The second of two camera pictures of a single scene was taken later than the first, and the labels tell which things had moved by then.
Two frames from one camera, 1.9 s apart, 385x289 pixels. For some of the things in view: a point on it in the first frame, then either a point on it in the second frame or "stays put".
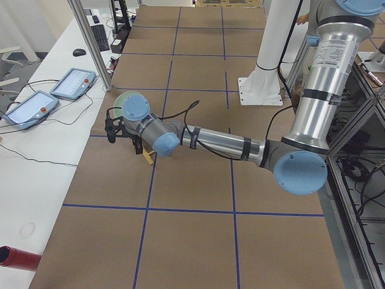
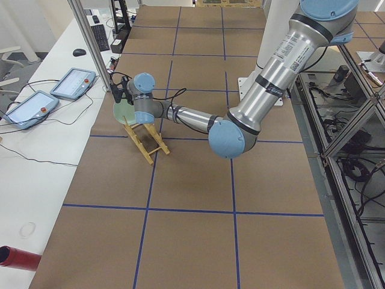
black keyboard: [100, 35] stays put
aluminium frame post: [91, 43] stays put
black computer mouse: [79, 52] stays put
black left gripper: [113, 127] -> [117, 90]
